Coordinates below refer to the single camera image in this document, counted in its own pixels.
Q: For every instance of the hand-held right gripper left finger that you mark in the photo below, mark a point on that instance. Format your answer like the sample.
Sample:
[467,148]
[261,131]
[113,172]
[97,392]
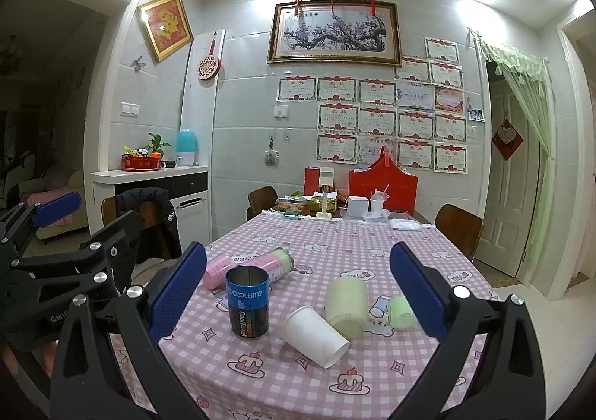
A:
[179,294]

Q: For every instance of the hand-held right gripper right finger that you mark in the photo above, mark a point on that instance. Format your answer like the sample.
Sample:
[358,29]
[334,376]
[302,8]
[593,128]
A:
[416,294]

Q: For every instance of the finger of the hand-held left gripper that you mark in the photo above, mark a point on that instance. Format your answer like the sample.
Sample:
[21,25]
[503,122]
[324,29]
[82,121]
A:
[56,210]
[116,238]

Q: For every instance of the white paper cup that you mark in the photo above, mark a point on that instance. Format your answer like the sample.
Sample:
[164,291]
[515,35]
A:
[312,338]

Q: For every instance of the small green plastic cup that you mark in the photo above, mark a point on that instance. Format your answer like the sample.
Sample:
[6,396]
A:
[401,314]

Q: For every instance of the pale yellow plastic cup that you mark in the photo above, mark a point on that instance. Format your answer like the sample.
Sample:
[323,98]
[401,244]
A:
[347,303]

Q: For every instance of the white cup with straws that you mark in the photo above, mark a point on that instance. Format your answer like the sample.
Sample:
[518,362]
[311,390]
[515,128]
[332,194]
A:
[378,203]

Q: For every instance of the pink blanket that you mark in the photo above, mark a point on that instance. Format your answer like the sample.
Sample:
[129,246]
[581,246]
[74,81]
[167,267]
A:
[44,198]

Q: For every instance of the brown wooden chair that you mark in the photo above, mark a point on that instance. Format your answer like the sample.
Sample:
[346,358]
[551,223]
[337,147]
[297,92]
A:
[458,226]
[108,210]
[261,201]

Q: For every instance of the beige sofa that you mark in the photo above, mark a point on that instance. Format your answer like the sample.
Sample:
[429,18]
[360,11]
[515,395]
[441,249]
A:
[65,182]

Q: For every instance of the pink cylinder bottle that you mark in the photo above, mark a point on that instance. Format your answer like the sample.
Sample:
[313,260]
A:
[216,271]

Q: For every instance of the black jacket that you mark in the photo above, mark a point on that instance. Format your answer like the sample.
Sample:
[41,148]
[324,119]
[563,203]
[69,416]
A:
[160,215]

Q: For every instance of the blue tin can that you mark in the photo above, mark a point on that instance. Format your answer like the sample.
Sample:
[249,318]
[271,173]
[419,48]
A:
[247,313]

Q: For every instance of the white folded cloth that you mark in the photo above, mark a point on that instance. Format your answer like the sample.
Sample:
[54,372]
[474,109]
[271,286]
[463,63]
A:
[409,224]

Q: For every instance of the red tray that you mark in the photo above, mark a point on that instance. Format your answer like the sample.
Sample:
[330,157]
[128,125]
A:
[139,164]

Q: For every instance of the white and black cabinet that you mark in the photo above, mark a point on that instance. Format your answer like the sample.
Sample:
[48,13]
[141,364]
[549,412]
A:
[191,205]

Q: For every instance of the pink and green bottle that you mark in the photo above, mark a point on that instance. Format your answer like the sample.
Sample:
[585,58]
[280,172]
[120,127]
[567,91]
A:
[272,264]

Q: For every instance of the small potted plant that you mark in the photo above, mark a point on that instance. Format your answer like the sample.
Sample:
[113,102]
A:
[157,144]

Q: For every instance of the white square box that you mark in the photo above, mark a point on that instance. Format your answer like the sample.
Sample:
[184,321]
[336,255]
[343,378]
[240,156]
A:
[358,206]

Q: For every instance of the turquoise humidifier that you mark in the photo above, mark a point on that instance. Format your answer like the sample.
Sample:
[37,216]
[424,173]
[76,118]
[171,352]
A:
[187,147]

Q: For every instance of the brown wooden chair back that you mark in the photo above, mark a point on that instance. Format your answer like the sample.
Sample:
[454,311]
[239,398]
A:
[261,201]

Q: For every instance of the yellow snack packages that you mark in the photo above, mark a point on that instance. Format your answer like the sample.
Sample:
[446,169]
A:
[330,202]

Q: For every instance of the white panel door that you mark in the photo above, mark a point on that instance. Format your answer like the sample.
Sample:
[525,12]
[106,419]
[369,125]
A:
[503,201]

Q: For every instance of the small teal box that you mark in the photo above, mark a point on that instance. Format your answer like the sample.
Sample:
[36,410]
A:
[291,214]

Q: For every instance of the clear cookie container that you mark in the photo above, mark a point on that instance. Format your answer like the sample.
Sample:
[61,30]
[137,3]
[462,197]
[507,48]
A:
[291,204]

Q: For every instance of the white leaning board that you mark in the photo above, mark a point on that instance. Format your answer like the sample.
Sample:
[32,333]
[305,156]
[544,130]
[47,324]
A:
[200,117]

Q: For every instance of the white phone stand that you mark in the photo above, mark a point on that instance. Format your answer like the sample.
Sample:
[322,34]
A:
[325,177]

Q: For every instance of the red box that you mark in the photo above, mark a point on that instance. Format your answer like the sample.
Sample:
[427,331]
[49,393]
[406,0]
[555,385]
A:
[312,180]

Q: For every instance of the white hanging utensil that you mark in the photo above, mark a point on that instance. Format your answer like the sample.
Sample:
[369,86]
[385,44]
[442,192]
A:
[269,157]

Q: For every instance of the red diamond door decoration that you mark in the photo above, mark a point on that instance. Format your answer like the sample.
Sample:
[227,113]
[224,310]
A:
[507,139]

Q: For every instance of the green lace curtain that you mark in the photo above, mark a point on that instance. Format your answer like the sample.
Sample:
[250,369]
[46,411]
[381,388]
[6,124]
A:
[542,159]

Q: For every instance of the round wooden hanging ornament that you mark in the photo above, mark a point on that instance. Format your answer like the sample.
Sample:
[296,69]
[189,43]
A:
[208,68]

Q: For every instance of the gold framed red picture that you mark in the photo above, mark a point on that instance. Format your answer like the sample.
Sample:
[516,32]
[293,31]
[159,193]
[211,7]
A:
[165,26]

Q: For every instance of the framed blossom painting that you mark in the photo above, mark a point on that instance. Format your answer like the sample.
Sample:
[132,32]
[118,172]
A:
[333,33]

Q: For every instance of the white light switch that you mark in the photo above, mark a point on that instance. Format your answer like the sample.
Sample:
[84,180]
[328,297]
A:
[281,111]
[130,109]

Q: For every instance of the butterfly wall sticker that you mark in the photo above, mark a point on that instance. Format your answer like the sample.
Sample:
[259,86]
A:
[138,63]

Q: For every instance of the small wall photo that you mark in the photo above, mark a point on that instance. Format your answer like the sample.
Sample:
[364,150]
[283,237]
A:
[476,115]

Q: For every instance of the wall of award certificates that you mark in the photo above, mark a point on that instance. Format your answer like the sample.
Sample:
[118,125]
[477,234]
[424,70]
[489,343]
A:
[337,117]

